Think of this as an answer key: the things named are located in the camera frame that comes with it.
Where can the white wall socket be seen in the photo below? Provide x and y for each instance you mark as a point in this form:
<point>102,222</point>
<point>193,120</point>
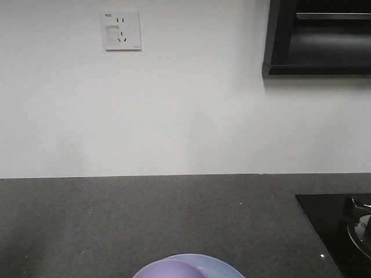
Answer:
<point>121,30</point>

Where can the steel gas burner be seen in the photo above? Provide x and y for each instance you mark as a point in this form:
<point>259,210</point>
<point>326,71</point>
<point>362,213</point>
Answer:
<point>358,227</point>

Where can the black range hood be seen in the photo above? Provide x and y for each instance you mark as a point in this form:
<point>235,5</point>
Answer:
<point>317,38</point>

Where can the black glass cooktop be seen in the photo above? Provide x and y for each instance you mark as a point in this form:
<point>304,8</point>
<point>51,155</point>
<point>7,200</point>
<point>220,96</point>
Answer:
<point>329,214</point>

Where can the light blue plate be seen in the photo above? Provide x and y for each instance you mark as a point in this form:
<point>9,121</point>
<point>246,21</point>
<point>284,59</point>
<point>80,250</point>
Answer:
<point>209,266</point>

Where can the purple plastic bowl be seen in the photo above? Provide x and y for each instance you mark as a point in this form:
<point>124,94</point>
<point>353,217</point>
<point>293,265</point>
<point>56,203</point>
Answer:
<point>169,268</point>

